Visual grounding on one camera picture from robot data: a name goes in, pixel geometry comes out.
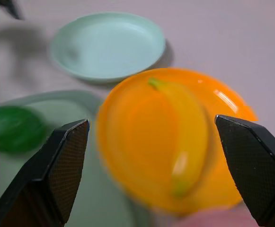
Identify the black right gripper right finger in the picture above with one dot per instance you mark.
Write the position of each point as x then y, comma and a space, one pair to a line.
255, 165

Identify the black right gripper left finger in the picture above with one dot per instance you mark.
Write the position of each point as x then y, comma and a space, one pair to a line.
47, 175

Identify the yellow banana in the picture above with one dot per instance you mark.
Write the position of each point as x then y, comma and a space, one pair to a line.
189, 137

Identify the pale green plate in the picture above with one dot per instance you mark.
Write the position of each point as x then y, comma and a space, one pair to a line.
97, 189

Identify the pink plate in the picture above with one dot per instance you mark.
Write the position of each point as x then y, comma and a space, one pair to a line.
213, 218

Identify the orange plate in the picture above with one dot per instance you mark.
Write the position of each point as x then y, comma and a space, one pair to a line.
139, 142

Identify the light blue plate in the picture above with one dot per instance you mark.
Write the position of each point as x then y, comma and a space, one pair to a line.
109, 46

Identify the dark green vegetable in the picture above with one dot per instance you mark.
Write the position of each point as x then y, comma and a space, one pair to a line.
11, 128

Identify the black left gripper of robot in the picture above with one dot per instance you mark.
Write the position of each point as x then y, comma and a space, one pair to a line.
7, 7

